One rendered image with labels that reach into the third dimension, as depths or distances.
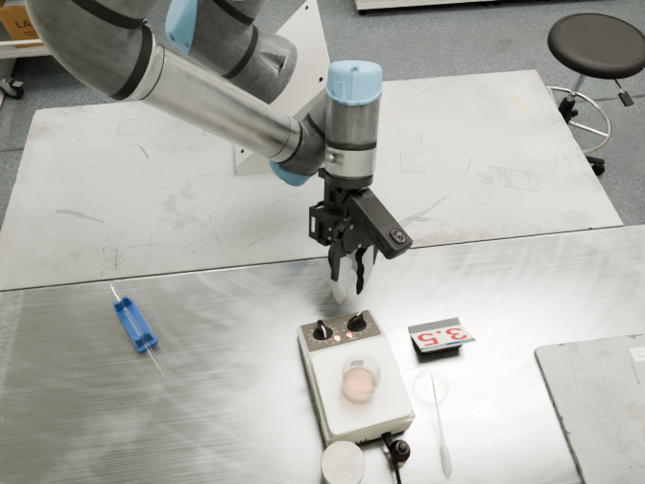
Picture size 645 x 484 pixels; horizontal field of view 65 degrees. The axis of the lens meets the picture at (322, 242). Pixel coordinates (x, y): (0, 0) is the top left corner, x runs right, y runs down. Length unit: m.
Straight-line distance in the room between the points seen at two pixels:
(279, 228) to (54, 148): 0.54
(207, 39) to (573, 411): 0.86
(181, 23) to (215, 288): 0.46
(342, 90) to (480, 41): 2.47
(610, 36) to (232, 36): 1.48
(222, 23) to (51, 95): 2.06
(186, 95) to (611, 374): 0.76
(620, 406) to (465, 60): 2.31
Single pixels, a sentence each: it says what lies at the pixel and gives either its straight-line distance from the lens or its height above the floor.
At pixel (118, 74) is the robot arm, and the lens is 0.63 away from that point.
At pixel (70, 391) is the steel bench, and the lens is 0.92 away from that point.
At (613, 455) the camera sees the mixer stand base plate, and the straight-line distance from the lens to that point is 0.90.
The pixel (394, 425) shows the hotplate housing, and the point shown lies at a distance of 0.76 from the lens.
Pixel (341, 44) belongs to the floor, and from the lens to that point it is 2.98.
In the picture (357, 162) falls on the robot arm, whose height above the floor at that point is 1.17.
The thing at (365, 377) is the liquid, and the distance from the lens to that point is 0.72.
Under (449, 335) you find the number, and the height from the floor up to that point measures 0.92.
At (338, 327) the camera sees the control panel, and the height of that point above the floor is 0.94.
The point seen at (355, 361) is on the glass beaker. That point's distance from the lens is 0.70.
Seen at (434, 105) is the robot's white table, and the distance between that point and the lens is 1.24.
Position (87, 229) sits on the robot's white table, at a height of 0.90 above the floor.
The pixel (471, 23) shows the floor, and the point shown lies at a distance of 3.27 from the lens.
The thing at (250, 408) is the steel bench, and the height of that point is 0.90.
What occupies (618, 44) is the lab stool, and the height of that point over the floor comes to 0.64.
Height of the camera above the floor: 1.69
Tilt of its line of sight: 56 degrees down
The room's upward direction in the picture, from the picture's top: straight up
